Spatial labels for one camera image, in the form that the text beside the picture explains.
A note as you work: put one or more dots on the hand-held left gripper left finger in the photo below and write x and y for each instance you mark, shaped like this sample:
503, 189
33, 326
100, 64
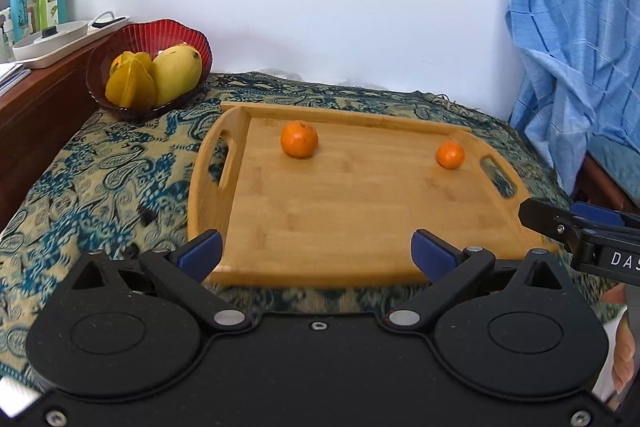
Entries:
201, 253

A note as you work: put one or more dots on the white plastic tray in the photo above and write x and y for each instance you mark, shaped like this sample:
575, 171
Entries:
40, 47

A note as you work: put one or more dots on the small black object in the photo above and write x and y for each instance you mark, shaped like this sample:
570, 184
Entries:
130, 252
146, 217

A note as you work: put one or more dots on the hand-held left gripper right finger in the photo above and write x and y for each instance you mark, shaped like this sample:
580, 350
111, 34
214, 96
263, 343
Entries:
430, 253

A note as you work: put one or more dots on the yellow mango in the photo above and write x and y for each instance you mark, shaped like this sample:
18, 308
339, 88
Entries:
176, 74

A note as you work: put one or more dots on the teal seat cushion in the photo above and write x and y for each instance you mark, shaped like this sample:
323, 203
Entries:
617, 167

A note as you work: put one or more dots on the yellow starfruit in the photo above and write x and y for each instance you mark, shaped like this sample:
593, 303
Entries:
131, 82

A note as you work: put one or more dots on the person's right hand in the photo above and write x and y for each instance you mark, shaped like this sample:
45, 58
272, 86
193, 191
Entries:
623, 357

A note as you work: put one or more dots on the large tangerine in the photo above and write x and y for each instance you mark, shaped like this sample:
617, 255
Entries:
299, 140

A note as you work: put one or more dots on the wooden cabinet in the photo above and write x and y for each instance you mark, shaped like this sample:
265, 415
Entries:
35, 122

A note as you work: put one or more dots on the wooden chair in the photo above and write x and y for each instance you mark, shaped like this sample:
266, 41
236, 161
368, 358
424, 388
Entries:
600, 194

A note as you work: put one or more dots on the stack of papers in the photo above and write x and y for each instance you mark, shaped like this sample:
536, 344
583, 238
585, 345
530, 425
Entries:
11, 74

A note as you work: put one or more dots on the blue paisley blanket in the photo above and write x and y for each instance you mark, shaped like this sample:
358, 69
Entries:
100, 177

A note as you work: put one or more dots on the blue striped cloth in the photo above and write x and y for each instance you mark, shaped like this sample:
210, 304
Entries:
565, 57

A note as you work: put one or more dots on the small tangerine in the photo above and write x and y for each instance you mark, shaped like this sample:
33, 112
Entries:
450, 155

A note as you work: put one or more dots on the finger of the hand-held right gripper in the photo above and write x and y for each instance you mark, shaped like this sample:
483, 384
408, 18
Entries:
595, 213
542, 217

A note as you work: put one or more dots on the wooden serving tray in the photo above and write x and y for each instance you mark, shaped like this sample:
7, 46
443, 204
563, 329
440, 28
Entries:
350, 217

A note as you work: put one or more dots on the red glass bowl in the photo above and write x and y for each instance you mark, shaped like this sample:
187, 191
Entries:
145, 34

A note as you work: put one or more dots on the small white bottle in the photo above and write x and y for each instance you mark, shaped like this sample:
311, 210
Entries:
5, 32

